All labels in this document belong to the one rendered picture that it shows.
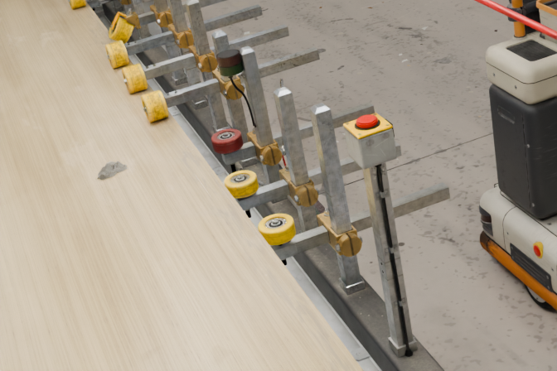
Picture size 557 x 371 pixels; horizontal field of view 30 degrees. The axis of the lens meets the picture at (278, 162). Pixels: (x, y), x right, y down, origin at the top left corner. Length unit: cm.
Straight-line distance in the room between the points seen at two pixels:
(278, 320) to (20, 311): 57
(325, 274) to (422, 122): 227
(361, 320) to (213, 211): 42
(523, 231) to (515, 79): 50
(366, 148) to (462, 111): 282
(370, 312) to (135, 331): 54
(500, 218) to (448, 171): 85
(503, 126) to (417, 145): 123
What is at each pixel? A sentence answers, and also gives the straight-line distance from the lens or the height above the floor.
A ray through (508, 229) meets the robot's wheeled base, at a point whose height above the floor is 23.
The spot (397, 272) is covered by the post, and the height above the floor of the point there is 90.
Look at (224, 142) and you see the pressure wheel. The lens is 269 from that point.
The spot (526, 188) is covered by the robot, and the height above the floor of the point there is 40.
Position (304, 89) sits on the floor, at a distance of 517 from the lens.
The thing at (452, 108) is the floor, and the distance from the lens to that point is 474.
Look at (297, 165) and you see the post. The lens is 247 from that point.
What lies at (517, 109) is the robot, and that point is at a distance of 316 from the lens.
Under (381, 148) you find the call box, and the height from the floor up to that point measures 118.
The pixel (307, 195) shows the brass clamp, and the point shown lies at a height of 85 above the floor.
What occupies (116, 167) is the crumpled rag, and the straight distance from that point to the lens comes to 269.
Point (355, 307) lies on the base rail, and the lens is 232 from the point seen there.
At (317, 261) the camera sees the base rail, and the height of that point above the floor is 70.
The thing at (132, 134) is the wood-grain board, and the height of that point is 90.
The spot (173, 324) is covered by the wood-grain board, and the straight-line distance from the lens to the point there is 205.
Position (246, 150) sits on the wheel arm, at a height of 85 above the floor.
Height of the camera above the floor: 206
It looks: 27 degrees down
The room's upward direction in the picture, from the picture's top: 12 degrees counter-clockwise
